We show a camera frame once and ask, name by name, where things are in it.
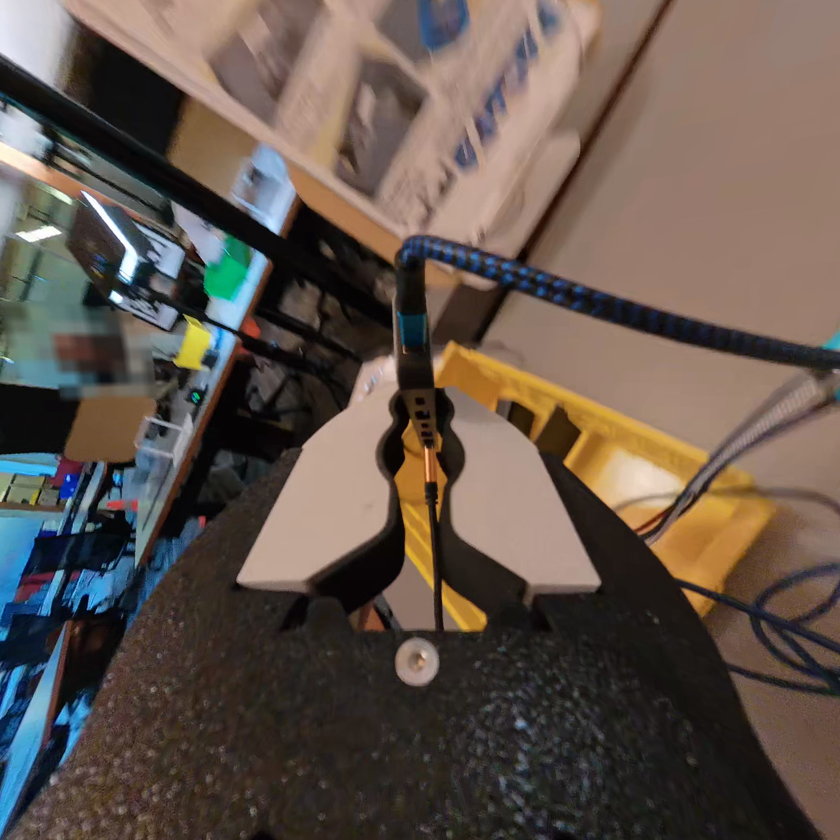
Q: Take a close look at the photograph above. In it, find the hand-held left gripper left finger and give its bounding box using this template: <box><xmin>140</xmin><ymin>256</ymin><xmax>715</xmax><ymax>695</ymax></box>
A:
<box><xmin>235</xmin><ymin>394</ymin><xmax>404</xmax><ymax>594</ymax></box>

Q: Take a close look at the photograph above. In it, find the blue braided usb cable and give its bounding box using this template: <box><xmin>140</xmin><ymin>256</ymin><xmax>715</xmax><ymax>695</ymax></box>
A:
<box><xmin>392</xmin><ymin>235</ymin><xmax>840</xmax><ymax>634</ymax></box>

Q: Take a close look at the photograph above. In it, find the illustrated instruction board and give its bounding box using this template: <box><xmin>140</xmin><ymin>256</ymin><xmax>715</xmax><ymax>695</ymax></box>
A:
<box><xmin>66</xmin><ymin>0</ymin><xmax>607</xmax><ymax>283</ymax></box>

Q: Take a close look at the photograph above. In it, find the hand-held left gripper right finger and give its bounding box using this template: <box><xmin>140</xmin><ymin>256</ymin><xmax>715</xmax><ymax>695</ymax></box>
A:
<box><xmin>437</xmin><ymin>394</ymin><xmax>603</xmax><ymax>594</ymax></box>

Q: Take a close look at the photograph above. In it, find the grey braided cable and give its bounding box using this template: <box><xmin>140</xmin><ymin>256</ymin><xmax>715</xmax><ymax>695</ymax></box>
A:
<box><xmin>641</xmin><ymin>372</ymin><xmax>840</xmax><ymax>542</ymax></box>

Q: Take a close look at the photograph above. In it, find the yellow plastic bin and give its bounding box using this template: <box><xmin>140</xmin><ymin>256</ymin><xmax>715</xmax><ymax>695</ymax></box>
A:
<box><xmin>394</xmin><ymin>339</ymin><xmax>778</xmax><ymax>634</ymax></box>

